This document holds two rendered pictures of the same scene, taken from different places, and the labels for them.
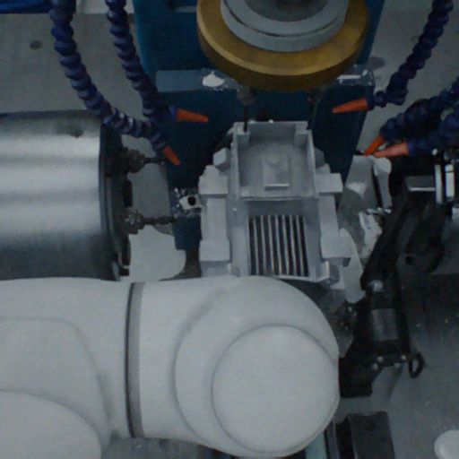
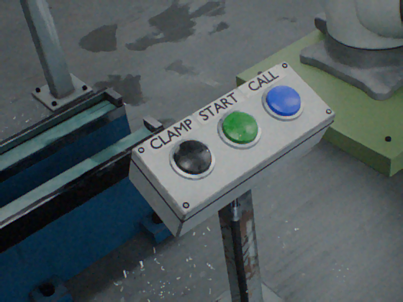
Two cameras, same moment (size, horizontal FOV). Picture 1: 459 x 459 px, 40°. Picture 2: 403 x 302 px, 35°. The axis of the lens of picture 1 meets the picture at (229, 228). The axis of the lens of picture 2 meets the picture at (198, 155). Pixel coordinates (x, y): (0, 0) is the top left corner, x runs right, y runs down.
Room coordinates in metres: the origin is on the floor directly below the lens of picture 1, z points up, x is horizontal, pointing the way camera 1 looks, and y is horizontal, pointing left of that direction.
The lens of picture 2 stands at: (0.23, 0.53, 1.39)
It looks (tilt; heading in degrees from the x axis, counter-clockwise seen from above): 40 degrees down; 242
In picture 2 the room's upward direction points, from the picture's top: 10 degrees counter-clockwise
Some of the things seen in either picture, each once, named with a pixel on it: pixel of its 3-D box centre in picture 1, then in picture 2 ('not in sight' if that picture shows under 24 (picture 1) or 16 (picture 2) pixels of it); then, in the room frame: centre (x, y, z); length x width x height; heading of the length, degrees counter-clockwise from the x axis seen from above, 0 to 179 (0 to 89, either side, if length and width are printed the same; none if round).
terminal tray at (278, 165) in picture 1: (272, 175); not in sight; (0.47, -0.06, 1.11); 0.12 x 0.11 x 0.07; 3
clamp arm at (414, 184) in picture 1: (392, 242); not in sight; (0.37, -0.20, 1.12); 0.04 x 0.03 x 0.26; 4
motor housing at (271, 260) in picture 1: (270, 237); not in sight; (0.43, -0.06, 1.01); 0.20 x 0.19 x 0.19; 3
